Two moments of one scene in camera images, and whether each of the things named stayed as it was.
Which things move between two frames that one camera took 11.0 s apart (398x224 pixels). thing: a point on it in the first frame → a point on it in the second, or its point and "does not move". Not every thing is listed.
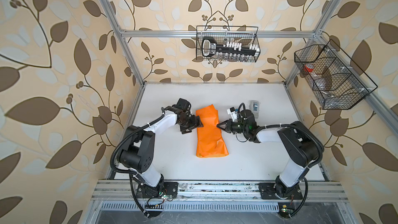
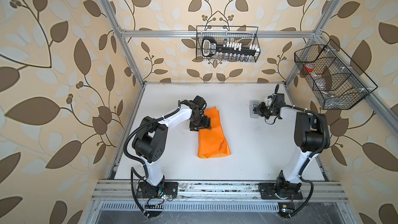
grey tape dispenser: [254, 106] does not move
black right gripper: [226, 122] → [259, 109]
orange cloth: [210, 141] does not move
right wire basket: [336, 82] does not move
